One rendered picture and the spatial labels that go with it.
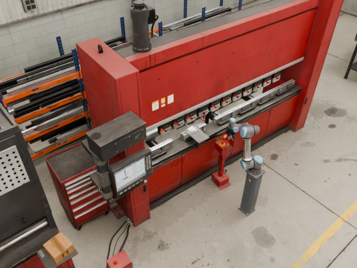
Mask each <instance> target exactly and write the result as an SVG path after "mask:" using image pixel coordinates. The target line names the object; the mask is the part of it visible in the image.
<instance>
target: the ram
mask: <svg viewBox="0 0 357 268"><path fill-rule="evenodd" d="M316 11H317V8H313V9H310V10H307V11H304V12H301V13H299V14H296V15H293V16H290V17H288V18H285V19H282V20H279V21H276V22H274V23H271V24H268V25H266V26H263V27H260V28H257V29H254V30H251V31H248V32H246V33H243V34H241V35H238V36H235V37H232V38H229V39H227V40H223V41H221V42H218V43H215V44H213V45H210V46H207V47H204V48H202V49H199V50H196V51H194V52H190V53H188V54H185V55H182V56H179V57H176V58H174V59H171V60H168V61H166V62H163V63H160V64H157V65H154V66H151V67H149V68H146V69H143V70H141V71H139V75H140V89H141V102H142V117H143V120H144V122H146V123H147V124H146V128H147V127H149V126H151V125H154V124H156V123H158V122H160V121H162V120H165V119H167V118H170V117H171V116H173V115H176V114H178V113H181V112H183V111H185V110H187V109H189V108H192V107H194V106H196V105H198V104H200V103H203V102H205V101H207V100H209V99H211V98H214V97H216V96H218V95H220V94H222V93H225V92H227V91H229V90H231V89H233V88H236V87H238V86H240V85H242V84H244V83H247V82H249V81H251V80H253V79H255V78H258V77H260V76H262V75H264V74H266V73H269V72H271V71H274V70H276V69H278V68H280V67H282V66H285V65H287V64H289V63H291V62H293V61H296V60H298V59H300V58H302V57H304V55H305V51H306V48H307V44H308V41H309V37H310V33H311V29H312V25H313V22H314V19H315V15H316ZM300 61H303V59H301V60H299V61H297V62H295V63H293V64H296V63H298V62H300ZM293 64H290V65H288V66H286V67H284V68H282V69H279V70H277V71H275V72H273V73H271V74H268V75H266V76H264V77H262V78H260V79H258V80H255V81H253V82H251V83H249V84H247V85H244V86H242V87H240V88H238V89H236V90H233V91H231V92H229V93H227V94H225V95H222V96H220V97H218V98H215V99H213V100H211V101H209V102H207V103H205V104H202V105H200V106H198V107H196V108H194V109H191V110H189V111H187V112H185V113H183V114H180V115H178V116H176V117H174V118H172V119H170V120H167V121H165V122H163V123H161V124H159V125H156V126H154V127H152V128H150V129H148V130H146V132H147V131H149V130H152V129H154V128H156V127H158V126H160V125H162V124H165V123H167V122H169V121H171V120H173V119H176V118H178V117H180V116H182V115H185V114H187V113H189V112H191V111H193V110H196V109H198V108H200V107H202V106H204V105H206V104H209V103H211V102H213V101H215V100H217V99H219V98H222V97H224V96H226V95H228V94H230V93H233V92H235V91H237V90H239V89H241V88H243V87H246V86H248V85H250V84H252V83H254V82H256V81H259V80H261V79H263V78H265V77H267V76H270V75H272V74H274V73H276V72H278V71H280V70H283V69H285V68H287V67H289V66H291V65H293ZM172 94H174V102H172V103H170V104H168V101H167V97H168V96H169V95H172ZM162 98H165V102H164V103H162V102H161V99H162ZM155 101H158V106H159V108H158V109H156V110H154V111H152V103H153V102H155ZM162 104H165V106H163V107H162Z"/></svg>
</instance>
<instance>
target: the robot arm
mask: <svg viewBox="0 0 357 268"><path fill-rule="evenodd" d="M227 127H228V129H226V130H225V133H226V134H227V135H226V137H227V138H228V140H230V139H231V137H233V138H235V137H236V134H235V132H238V131H239V130H240V135H241V137H242V138H243V157H242V160H240V163H241V167H242V168H243V169H249V171H250V173H251V174H253V175H260V174H261V172H262V169H261V166H262V161H263V159H262V157H261V156H258V155H255V156H254V157H253V158H252V157H251V138H252V136H254V135H257V134H258V133H259V131H260V128H259V126H257V125H250V124H248V123H241V124H236V123H235V119H234V118H230V120H229V124H228V126H227Z"/></svg>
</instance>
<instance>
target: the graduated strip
mask: <svg viewBox="0 0 357 268"><path fill-rule="evenodd" d="M303 58H304V57H302V58H300V59H298V60H296V61H293V62H291V63H289V64H287V65H285V66H282V67H280V68H278V69H276V70H274V71H271V72H269V73H266V74H264V75H262V76H260V77H258V78H255V79H253V80H251V81H249V82H247V83H244V84H242V85H240V86H238V87H236V88H233V89H231V90H229V91H227V92H225V93H222V94H220V95H218V96H216V97H214V98H211V99H209V100H207V101H205V102H203V103H200V104H198V105H196V106H194V107H192V108H189V109H187V110H185V111H183V112H181V113H178V114H176V115H173V116H171V117H170V118H167V119H165V120H162V121H160V122H158V123H156V124H154V125H151V126H149V127H147V128H146V130H148V129H150V128H152V127H154V126H156V125H159V124H161V123H163V122H165V121H167V120H170V119H172V118H174V117H176V116H178V115H180V114H183V113H185V112H187V111H189V110H191V109H194V108H196V107H198V106H200V105H202V104H205V103H207V102H209V101H211V100H213V99H215V98H218V97H220V96H222V95H225V94H227V93H229V92H231V91H233V90H236V89H238V88H240V87H242V86H244V85H247V84H249V83H251V82H253V81H255V80H258V79H260V78H262V77H264V76H266V75H268V74H271V73H273V72H275V71H277V70H279V69H282V68H284V67H286V66H288V65H290V64H293V63H295V62H297V61H299V60H301V59H303Z"/></svg>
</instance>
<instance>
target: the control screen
mask: <svg viewBox="0 0 357 268"><path fill-rule="evenodd" d="M143 175H145V161H144V157H142V158H140V159H138V160H137V161H135V162H133V163H132V164H130V165H128V166H126V167H125V168H123V169H121V170H119V171H118V172H116V173H115V179H116V185H117V191H119V190H120V189H122V188H124V187H125V186H127V185H128V184H130V183H132V182H133V181H135V180H136V179H138V178H140V177H141V176H143ZM124 181H125V183H124V184H123V182H124Z"/></svg>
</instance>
